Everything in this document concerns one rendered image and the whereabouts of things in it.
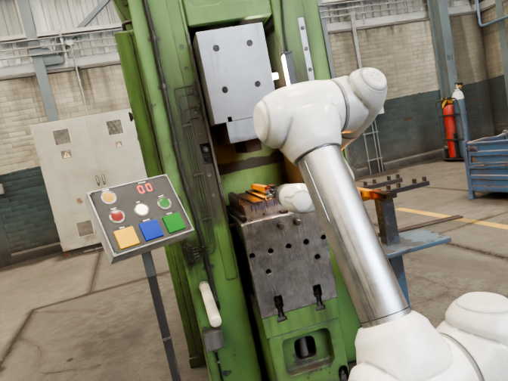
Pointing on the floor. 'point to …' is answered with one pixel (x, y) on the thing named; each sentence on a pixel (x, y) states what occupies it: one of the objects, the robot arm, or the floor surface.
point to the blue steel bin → (487, 164)
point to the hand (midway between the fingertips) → (272, 190)
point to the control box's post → (161, 314)
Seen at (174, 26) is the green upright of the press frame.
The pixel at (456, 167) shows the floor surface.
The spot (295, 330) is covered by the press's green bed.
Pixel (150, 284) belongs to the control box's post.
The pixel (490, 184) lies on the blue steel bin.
